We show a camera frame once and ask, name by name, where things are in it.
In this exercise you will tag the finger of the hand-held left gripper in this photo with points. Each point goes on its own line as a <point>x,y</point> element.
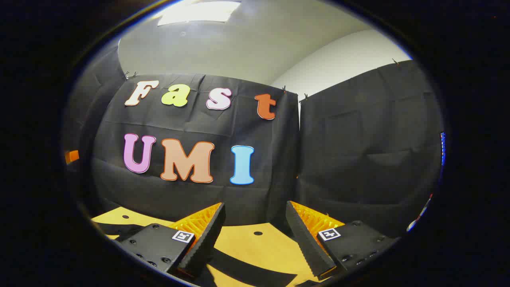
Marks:
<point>72,156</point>

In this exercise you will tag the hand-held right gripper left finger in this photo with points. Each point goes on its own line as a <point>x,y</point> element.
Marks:
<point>203,243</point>

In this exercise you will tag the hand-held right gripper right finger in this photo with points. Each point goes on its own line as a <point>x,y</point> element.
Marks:
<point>306,247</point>

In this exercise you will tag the plain black backdrop cloth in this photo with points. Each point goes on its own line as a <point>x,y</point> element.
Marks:
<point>85,103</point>
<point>370,139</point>

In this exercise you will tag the ceiling light panel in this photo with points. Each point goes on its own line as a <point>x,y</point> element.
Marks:
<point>199,12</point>

